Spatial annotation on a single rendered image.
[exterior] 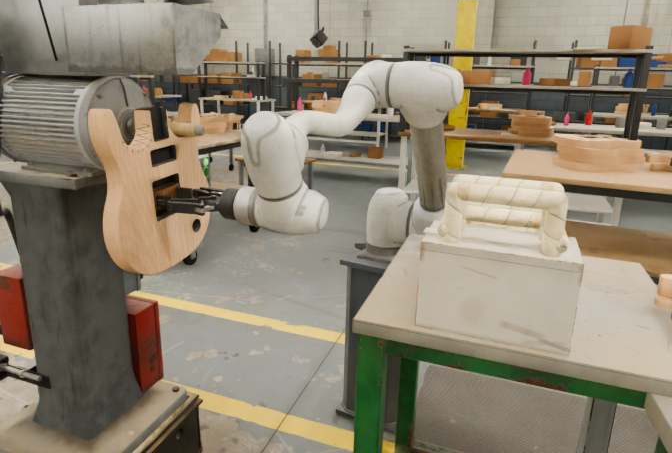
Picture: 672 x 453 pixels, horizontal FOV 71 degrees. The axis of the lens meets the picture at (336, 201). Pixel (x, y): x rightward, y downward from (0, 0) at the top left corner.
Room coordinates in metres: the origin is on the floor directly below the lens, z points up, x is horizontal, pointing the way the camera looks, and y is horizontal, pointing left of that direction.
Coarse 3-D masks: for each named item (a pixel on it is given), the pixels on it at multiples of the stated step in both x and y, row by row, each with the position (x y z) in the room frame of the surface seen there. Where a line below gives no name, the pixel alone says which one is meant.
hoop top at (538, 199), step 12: (456, 192) 0.81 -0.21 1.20; (468, 192) 0.81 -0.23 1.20; (480, 192) 0.80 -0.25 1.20; (492, 192) 0.79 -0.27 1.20; (504, 192) 0.79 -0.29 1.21; (516, 192) 0.78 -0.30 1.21; (528, 192) 0.78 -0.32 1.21; (540, 192) 0.77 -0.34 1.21; (552, 192) 0.77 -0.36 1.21; (504, 204) 0.79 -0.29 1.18; (516, 204) 0.78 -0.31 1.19; (528, 204) 0.77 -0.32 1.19; (540, 204) 0.77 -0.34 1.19; (552, 204) 0.76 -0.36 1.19
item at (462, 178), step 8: (456, 176) 0.90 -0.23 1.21; (464, 176) 0.90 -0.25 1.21; (472, 176) 0.89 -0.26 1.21; (480, 176) 0.89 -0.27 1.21; (488, 184) 0.87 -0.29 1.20; (496, 184) 0.87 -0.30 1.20; (504, 184) 0.87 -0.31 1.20; (512, 184) 0.86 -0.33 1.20; (520, 184) 0.86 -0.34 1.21; (528, 184) 0.85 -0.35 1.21; (536, 184) 0.85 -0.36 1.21; (544, 184) 0.85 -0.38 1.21; (552, 184) 0.84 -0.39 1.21; (560, 184) 0.84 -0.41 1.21
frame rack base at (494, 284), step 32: (448, 256) 0.81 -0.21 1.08; (480, 256) 0.79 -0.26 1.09; (512, 256) 0.77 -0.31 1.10; (544, 256) 0.76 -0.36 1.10; (576, 256) 0.76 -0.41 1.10; (448, 288) 0.80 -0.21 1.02; (480, 288) 0.78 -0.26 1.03; (512, 288) 0.77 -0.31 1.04; (544, 288) 0.75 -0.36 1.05; (576, 288) 0.73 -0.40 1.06; (416, 320) 0.82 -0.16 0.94; (448, 320) 0.80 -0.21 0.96; (480, 320) 0.78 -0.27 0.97; (512, 320) 0.76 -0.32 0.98; (544, 320) 0.75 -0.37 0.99
